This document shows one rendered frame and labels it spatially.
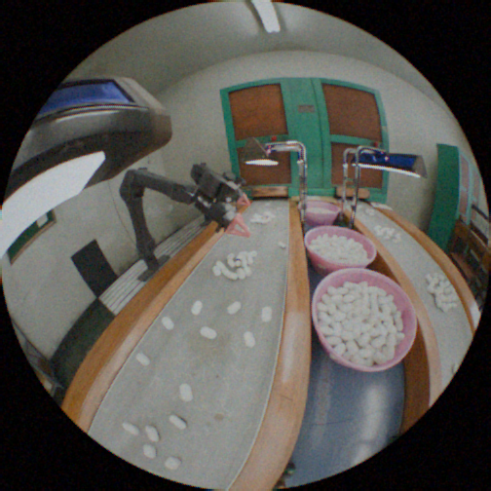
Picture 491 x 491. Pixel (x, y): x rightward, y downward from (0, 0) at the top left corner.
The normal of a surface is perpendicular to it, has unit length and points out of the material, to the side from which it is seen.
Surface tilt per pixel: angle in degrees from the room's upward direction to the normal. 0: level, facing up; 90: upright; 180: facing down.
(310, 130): 90
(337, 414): 0
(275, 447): 0
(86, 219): 90
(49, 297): 90
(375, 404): 0
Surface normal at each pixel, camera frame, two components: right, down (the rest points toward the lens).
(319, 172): -0.27, 0.51
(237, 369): -0.13, -0.86
